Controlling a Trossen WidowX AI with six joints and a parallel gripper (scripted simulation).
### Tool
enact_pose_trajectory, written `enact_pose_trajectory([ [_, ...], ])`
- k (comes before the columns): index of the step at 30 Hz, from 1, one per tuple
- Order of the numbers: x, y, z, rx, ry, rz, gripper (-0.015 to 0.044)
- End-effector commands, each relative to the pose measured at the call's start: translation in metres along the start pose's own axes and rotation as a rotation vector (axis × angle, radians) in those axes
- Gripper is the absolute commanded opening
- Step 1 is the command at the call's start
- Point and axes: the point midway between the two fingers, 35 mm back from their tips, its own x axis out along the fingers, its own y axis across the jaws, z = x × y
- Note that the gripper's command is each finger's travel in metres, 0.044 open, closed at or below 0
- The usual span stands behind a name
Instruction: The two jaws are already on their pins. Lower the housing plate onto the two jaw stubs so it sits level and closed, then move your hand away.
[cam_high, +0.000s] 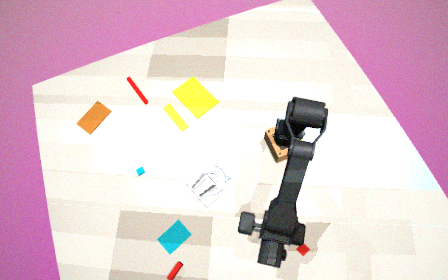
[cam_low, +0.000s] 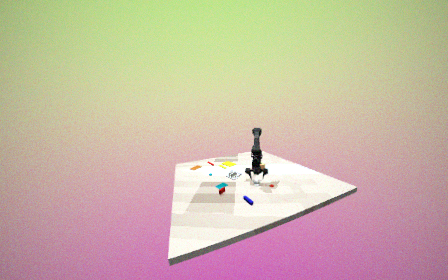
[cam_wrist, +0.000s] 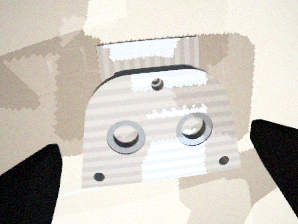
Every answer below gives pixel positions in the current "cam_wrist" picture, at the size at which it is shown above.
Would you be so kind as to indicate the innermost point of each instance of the white and beige plate with two round holes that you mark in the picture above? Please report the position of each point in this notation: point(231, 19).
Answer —
point(158, 110)

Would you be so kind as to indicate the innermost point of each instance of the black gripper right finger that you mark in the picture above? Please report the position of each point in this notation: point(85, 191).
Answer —
point(277, 145)

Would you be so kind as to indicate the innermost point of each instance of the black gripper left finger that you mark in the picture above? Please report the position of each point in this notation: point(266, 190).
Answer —
point(29, 190)

